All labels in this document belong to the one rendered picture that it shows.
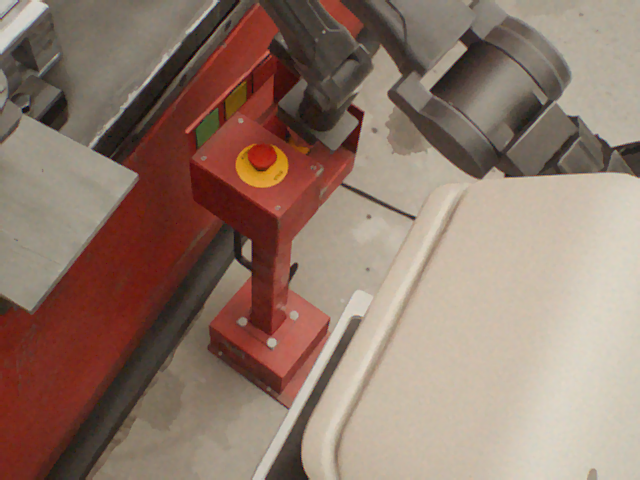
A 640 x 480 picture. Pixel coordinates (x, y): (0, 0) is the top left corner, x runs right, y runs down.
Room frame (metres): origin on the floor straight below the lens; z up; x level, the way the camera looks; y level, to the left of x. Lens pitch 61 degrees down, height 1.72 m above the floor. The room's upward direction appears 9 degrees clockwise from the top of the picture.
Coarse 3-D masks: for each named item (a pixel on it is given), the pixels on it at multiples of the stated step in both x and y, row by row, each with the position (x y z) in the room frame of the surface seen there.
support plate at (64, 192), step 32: (32, 128) 0.47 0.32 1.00; (0, 160) 0.43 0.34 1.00; (32, 160) 0.43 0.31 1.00; (64, 160) 0.44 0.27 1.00; (96, 160) 0.44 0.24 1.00; (0, 192) 0.39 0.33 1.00; (32, 192) 0.39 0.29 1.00; (64, 192) 0.40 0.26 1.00; (96, 192) 0.40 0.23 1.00; (0, 224) 0.35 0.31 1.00; (32, 224) 0.36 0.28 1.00; (64, 224) 0.36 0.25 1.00; (96, 224) 0.37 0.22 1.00; (0, 256) 0.32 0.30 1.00; (32, 256) 0.32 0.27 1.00; (64, 256) 0.33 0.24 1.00; (0, 288) 0.28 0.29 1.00; (32, 288) 0.29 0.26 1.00
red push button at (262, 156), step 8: (256, 144) 0.62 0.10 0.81; (264, 144) 0.63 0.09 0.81; (248, 152) 0.61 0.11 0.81; (256, 152) 0.61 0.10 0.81; (264, 152) 0.61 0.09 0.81; (272, 152) 0.61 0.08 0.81; (248, 160) 0.60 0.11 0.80; (256, 160) 0.60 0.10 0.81; (264, 160) 0.60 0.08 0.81; (272, 160) 0.60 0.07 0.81; (256, 168) 0.60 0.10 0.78; (264, 168) 0.59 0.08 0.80
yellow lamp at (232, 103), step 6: (246, 84) 0.71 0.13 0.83; (240, 90) 0.70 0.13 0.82; (234, 96) 0.69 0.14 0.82; (240, 96) 0.70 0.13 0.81; (228, 102) 0.67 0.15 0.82; (234, 102) 0.69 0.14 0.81; (240, 102) 0.70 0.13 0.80; (228, 108) 0.67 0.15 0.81; (234, 108) 0.69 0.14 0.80; (228, 114) 0.67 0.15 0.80
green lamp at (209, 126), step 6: (216, 114) 0.65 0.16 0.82; (204, 120) 0.63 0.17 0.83; (210, 120) 0.64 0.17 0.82; (216, 120) 0.65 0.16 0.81; (204, 126) 0.63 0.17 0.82; (210, 126) 0.64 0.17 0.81; (216, 126) 0.65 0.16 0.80; (198, 132) 0.62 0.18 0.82; (204, 132) 0.63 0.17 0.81; (210, 132) 0.64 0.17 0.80; (198, 138) 0.62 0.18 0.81; (204, 138) 0.63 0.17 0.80; (198, 144) 0.62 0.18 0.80
